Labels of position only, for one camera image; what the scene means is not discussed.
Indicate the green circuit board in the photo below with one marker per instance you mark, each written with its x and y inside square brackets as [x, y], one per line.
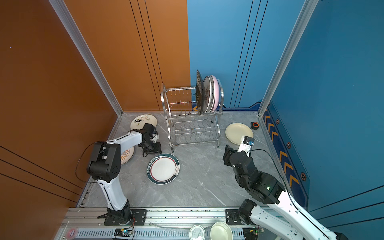
[255, 232]
[123, 234]

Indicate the green circuit board left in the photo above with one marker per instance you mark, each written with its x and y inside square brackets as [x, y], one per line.
[123, 234]

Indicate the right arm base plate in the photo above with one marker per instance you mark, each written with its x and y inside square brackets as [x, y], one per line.
[233, 218]

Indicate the pink plate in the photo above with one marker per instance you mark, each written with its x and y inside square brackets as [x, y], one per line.
[217, 93]

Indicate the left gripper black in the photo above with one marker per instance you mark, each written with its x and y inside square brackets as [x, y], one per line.
[158, 149]

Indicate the white plate red chinese characters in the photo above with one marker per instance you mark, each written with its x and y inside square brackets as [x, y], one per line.
[207, 94]

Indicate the dark square floral plate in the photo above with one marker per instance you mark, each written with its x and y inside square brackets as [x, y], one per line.
[200, 93]

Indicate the black orange tape roll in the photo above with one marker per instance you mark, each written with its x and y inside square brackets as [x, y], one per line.
[255, 125]

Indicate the white plate dark green rim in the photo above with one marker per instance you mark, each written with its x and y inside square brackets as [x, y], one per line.
[163, 169]

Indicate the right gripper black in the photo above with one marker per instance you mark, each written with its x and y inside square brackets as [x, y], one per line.
[227, 155]

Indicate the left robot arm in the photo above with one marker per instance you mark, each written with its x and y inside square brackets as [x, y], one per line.
[105, 165]

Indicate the plain cream plate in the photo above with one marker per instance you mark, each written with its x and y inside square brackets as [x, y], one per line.
[235, 131]

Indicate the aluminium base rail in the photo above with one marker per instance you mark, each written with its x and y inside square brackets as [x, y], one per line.
[160, 224]

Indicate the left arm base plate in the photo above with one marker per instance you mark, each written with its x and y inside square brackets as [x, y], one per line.
[137, 217]

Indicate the cream plate with panda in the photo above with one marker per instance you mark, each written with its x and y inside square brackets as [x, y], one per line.
[139, 122]

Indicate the white round lid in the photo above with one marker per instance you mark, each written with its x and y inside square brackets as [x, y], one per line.
[197, 232]

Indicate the steel two-tier dish rack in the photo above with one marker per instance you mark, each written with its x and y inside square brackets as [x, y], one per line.
[185, 125]

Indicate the white plate orange sunburst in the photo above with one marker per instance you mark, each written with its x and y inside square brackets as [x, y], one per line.
[127, 155]

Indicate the green circuit board right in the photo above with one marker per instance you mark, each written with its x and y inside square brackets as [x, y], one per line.
[255, 232]

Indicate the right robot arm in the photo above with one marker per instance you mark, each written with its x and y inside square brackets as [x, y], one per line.
[272, 207]

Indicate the white bowl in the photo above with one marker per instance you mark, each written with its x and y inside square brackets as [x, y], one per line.
[221, 231]

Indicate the pink tape roll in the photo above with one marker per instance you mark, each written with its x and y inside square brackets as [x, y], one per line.
[71, 234]

